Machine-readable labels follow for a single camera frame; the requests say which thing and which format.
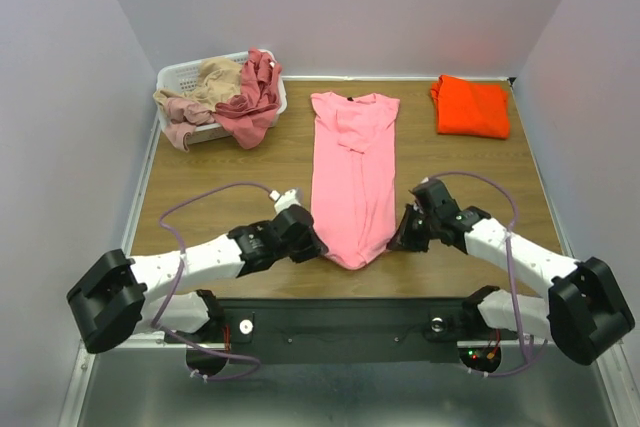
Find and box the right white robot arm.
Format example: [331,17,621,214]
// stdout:
[387,178,635,365]

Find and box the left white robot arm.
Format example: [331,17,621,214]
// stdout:
[67,205,327,354]

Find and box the folded orange t shirt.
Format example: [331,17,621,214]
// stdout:
[430,75,511,140]

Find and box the dark red t shirt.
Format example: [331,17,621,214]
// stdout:
[213,49,282,149]

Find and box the dusty pink t shirt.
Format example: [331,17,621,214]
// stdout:
[164,97,215,152]

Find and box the beige t shirt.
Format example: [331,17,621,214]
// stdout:
[153,57,243,110]

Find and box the white plastic laundry basket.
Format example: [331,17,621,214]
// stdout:
[153,49,287,152]

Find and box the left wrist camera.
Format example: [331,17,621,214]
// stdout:
[268,188,302,214]

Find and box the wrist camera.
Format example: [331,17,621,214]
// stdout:
[416,176,437,188]
[268,188,302,214]

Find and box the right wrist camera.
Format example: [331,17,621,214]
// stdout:
[416,176,437,188]

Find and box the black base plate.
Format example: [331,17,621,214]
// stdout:
[185,298,515,380]

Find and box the aluminium frame rail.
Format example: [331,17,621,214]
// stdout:
[58,115,161,427]

